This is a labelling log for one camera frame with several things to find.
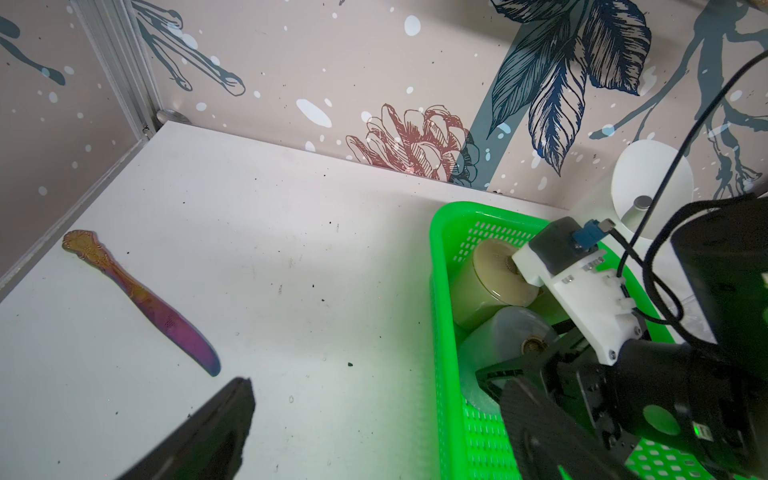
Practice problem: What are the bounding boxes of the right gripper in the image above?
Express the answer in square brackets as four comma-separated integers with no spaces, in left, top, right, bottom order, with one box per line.
[476,330,767,479]

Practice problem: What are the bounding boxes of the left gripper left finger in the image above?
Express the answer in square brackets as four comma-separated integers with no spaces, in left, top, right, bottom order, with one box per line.
[121,377,256,479]

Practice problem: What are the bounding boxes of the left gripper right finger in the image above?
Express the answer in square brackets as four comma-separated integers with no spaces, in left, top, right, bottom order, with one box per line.
[500,377,637,479]

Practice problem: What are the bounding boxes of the blue-grey tea canister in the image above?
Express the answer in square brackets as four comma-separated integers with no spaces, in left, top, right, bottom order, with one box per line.
[458,306,558,415]

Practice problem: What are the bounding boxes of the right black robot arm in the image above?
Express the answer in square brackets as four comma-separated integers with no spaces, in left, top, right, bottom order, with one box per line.
[476,195,767,479]

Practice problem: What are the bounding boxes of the green plastic mesh basket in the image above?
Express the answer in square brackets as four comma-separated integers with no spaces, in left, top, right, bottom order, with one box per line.
[430,202,717,479]

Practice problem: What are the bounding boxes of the beige tea canister back left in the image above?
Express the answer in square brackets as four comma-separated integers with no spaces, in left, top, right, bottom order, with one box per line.
[450,239,540,332]

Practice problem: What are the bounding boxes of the iridescent butter knife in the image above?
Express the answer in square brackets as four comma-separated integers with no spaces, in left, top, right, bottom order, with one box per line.
[62,230,221,377]

